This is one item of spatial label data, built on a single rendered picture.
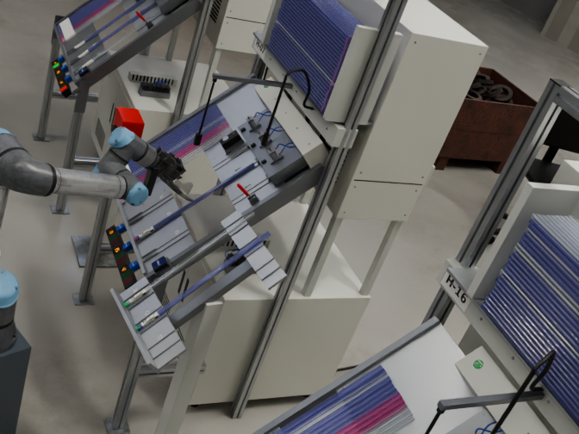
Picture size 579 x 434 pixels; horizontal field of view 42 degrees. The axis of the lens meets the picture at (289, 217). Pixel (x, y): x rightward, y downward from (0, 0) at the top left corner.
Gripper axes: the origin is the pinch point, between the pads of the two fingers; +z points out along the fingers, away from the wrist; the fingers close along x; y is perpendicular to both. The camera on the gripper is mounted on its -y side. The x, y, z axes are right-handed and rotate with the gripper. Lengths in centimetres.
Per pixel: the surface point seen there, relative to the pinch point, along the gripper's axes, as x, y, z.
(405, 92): -21, 78, 19
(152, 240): -4.5, -21.0, 1.6
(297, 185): -21.2, 30.9, 15.5
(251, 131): 9.6, 29.5, 8.3
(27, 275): 68, -99, 20
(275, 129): -0.7, 37.3, 7.5
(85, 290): 49, -81, 35
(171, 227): -4.1, -13.2, 3.7
